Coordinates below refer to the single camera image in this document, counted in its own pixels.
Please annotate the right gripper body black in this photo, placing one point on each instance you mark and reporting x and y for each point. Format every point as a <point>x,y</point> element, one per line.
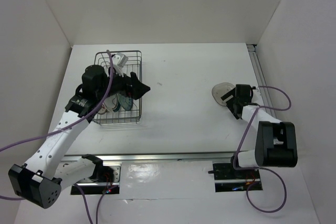
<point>232,108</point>

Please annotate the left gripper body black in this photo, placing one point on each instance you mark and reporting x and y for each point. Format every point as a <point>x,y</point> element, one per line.
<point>118,85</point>

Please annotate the blue floral green plate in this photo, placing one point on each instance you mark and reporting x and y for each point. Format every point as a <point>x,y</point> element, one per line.
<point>125,102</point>

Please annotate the white plate green red rim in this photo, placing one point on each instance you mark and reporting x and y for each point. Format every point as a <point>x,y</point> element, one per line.
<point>112,103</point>

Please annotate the orange sunburst white plate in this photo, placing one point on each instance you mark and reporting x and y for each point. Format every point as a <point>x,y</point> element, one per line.
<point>103,110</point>

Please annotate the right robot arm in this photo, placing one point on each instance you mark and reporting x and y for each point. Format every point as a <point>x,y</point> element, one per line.
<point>275,144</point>

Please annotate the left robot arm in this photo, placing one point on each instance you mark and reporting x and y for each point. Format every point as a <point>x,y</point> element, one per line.
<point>40,180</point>

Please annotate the grey wire dish rack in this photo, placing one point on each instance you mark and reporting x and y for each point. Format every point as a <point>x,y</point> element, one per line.
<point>134,64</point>

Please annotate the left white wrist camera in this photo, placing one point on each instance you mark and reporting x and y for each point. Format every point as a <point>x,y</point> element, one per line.
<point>119,61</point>

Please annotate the aluminium rail front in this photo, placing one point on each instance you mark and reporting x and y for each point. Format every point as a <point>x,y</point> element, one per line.
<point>167,157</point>

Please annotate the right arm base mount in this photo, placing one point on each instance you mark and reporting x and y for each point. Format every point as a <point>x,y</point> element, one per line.
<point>227,179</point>

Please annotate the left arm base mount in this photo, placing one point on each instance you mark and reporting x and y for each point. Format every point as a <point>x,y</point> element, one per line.
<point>109,182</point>

